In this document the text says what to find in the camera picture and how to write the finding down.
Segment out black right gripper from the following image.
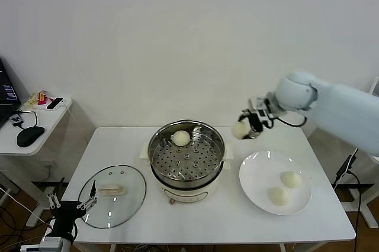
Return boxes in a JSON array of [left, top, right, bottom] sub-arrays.
[[238, 97, 269, 141]]

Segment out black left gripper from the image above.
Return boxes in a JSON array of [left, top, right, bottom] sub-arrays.
[[46, 177, 99, 238]]

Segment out white steamed baozi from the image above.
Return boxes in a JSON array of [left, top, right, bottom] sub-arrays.
[[231, 121, 252, 140], [171, 130, 191, 147], [281, 170, 303, 189], [268, 186, 290, 206]]

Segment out round glass pot lid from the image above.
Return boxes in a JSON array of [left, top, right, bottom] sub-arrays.
[[77, 164, 147, 230]]

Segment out stainless steel steamer pot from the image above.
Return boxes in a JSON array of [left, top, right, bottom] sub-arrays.
[[147, 119, 226, 182]]

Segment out white round plate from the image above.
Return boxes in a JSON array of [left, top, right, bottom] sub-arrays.
[[239, 150, 313, 217]]

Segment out black computer mouse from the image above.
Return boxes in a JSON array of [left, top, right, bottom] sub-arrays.
[[16, 125, 46, 147]]

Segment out white side table with laptop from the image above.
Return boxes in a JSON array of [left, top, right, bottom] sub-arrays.
[[0, 96, 96, 227]]

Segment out smartphone in white case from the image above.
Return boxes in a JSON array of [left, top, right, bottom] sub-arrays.
[[46, 96, 66, 111]]

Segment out cream electric cooker base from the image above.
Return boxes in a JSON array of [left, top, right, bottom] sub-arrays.
[[139, 141, 235, 205]]

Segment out pink snack packet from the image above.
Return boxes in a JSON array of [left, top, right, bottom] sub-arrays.
[[37, 90, 50, 106]]

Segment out yellow snack packet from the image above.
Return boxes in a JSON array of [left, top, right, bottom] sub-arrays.
[[24, 92, 41, 106]]

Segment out black laptop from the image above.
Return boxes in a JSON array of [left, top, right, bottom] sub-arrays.
[[0, 56, 23, 130]]

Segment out white side table with diffuser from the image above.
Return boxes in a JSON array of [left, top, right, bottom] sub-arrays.
[[331, 180, 379, 230]]

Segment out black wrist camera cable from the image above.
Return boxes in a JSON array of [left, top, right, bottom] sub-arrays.
[[271, 115, 308, 128]]

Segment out white floor cable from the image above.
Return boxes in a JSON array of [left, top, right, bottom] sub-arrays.
[[0, 186, 51, 227]]

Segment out black floor cables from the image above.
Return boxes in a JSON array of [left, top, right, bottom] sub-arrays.
[[0, 204, 27, 252]]

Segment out black mouse cable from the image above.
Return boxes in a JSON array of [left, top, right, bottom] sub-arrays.
[[17, 110, 40, 131]]

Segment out black power cable with plug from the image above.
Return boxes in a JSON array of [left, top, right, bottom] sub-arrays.
[[333, 147, 364, 252]]

